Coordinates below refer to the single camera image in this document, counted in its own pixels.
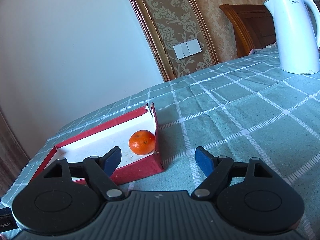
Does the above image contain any large orange tangerine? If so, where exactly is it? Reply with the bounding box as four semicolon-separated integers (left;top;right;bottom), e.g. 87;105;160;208
129;130;156;155

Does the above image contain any red shallow cardboard box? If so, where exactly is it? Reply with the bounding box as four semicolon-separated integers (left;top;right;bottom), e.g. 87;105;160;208
32;103;164;185

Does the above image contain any patterned brown curtain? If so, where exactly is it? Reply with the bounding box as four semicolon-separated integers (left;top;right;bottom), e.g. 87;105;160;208
0;113;30;197

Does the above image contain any green plaid tablecloth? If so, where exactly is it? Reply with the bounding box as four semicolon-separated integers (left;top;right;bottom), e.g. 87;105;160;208
1;47;319;239

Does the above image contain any white electric kettle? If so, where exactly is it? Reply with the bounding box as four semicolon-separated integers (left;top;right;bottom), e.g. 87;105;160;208
264;0;319;74

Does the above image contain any brown wooden headboard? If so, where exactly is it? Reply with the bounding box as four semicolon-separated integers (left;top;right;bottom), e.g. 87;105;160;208
219;4;276;57

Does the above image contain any gold framed wallpaper panel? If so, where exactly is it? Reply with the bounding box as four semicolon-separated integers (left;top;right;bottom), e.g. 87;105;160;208
129;0;219;81

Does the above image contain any white wall switch panel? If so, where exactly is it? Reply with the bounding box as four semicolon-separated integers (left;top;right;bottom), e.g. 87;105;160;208
173;39;202;60

